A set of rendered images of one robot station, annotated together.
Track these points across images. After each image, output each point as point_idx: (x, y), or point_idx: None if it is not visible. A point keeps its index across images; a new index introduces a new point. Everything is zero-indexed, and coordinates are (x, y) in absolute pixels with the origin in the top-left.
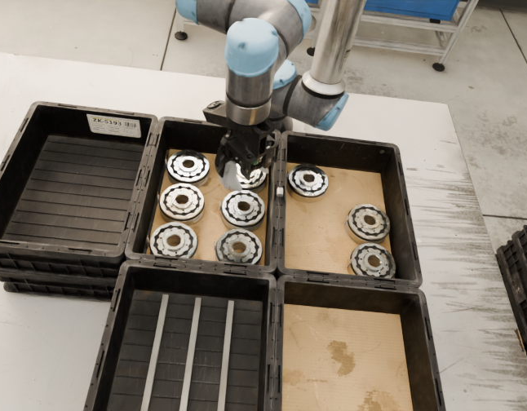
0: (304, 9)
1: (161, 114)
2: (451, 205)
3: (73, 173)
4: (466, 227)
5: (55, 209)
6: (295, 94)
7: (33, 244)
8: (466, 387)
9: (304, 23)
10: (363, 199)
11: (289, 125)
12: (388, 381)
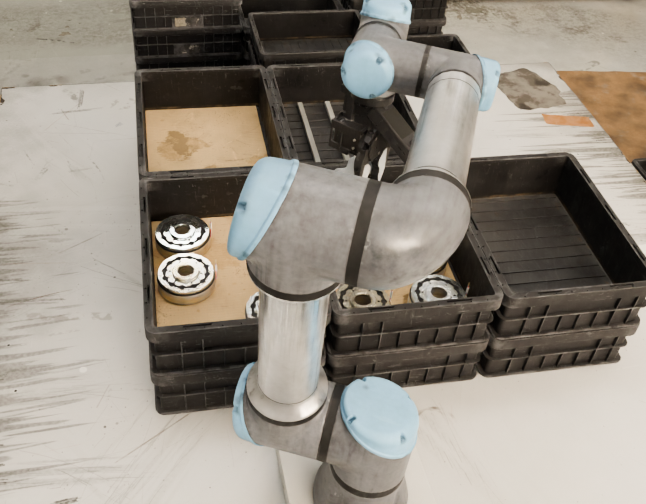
0: (352, 49)
1: (554, 494)
2: (5, 442)
3: (562, 278)
4: None
5: (544, 240)
6: (329, 381)
7: (516, 157)
8: (64, 231)
9: (347, 50)
10: (188, 320)
11: (322, 467)
12: (168, 166)
